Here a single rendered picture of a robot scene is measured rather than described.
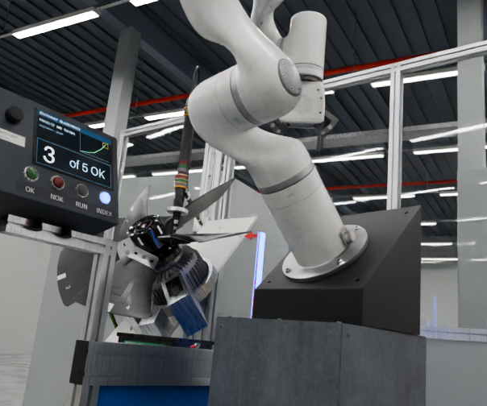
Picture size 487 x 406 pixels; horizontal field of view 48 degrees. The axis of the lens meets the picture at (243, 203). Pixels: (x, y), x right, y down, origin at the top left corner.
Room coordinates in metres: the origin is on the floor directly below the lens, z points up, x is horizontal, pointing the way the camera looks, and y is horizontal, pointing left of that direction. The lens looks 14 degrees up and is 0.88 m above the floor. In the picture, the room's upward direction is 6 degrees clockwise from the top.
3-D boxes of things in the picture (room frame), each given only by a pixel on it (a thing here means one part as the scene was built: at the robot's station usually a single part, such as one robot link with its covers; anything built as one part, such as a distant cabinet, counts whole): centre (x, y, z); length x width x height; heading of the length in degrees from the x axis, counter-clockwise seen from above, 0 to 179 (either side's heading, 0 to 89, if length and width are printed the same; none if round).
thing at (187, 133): (1.71, 0.21, 1.50); 0.03 x 0.03 x 0.21
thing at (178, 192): (1.71, 0.21, 1.47); 0.04 x 0.04 x 0.46
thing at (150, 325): (1.73, 0.23, 0.91); 0.12 x 0.08 x 0.12; 141
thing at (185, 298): (1.70, 0.15, 0.98); 0.20 x 0.16 x 0.20; 141
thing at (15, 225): (0.99, 0.33, 1.04); 0.24 x 0.03 x 0.03; 141
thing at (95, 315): (1.07, 0.26, 0.96); 0.03 x 0.03 x 0.20; 51
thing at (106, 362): (1.41, -0.01, 0.82); 0.90 x 0.04 x 0.08; 141
